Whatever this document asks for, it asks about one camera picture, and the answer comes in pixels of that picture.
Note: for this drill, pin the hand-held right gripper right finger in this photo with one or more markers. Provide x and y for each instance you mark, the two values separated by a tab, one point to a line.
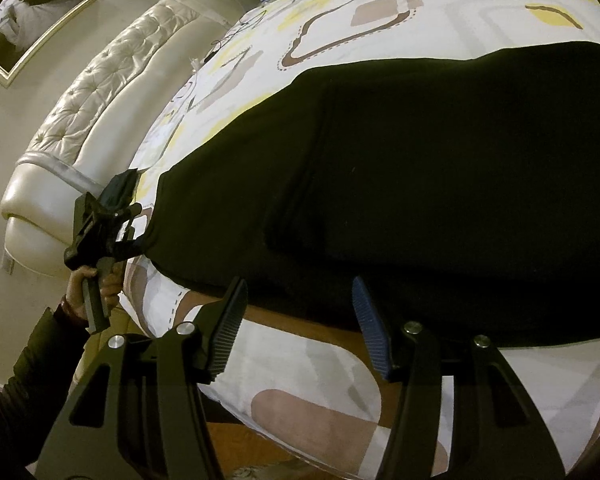
372	332

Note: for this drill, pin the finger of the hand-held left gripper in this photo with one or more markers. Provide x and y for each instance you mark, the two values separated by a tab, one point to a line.
125	245
134	212

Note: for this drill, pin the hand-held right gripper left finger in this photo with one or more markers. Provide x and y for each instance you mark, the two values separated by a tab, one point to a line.
227	332

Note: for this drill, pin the black pants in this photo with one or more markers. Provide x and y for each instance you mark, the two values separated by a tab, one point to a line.
405	185

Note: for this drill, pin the person's left forearm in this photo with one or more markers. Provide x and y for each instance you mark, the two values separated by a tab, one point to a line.
25	400

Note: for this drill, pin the person's left hand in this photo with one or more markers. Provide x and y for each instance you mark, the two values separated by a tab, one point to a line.
75	290

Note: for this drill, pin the folded dark cloth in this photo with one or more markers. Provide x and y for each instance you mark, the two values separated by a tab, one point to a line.
122	186

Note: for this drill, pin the bed with patterned sheet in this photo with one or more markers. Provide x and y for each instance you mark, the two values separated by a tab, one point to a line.
305	390

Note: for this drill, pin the cream tufted headboard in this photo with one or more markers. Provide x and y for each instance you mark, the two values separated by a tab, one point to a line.
105	125

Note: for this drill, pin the white wall socket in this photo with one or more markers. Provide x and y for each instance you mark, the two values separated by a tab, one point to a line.
7	263

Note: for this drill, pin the framed wall picture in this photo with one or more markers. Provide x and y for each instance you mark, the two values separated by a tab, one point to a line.
27	15

